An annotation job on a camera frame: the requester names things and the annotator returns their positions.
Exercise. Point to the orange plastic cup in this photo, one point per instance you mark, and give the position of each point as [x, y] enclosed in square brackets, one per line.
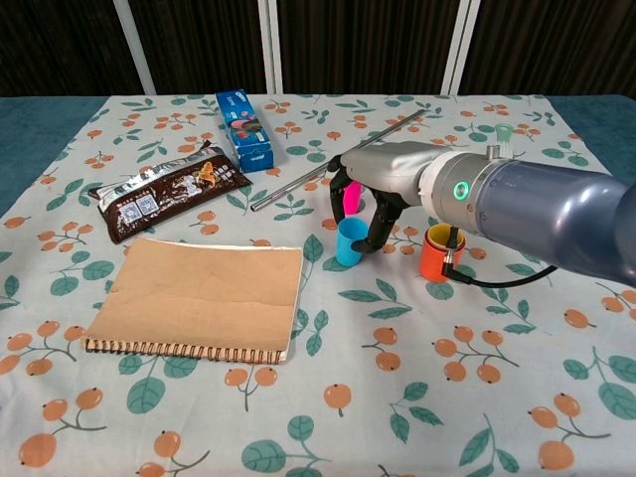
[432, 261]

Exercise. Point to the blue plastic cup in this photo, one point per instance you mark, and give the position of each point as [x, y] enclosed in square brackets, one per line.
[348, 243]

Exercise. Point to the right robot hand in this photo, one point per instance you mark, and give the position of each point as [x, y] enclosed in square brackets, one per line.
[387, 169]

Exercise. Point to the brown spiral notebook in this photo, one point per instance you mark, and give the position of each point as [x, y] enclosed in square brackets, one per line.
[199, 293]

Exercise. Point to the thin metal rod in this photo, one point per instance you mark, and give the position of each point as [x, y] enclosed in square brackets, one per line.
[288, 191]

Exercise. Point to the blue cookie box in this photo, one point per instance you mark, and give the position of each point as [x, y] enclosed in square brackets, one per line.
[243, 129]

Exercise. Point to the teal table cover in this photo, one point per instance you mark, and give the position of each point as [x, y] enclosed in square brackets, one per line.
[30, 129]

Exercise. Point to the brown snack wrapper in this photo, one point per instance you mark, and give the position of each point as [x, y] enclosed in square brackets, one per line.
[164, 194]

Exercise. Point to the yellow plastic cup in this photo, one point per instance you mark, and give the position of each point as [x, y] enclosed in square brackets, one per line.
[437, 233]

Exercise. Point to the white partition frame post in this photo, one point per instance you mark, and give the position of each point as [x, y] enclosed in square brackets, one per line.
[459, 49]
[270, 49]
[134, 49]

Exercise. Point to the floral tablecloth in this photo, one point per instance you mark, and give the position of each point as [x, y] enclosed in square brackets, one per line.
[447, 397]

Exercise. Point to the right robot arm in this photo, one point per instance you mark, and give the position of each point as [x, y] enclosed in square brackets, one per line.
[546, 208]

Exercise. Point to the pink plastic cup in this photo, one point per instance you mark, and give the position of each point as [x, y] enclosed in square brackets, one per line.
[353, 199]

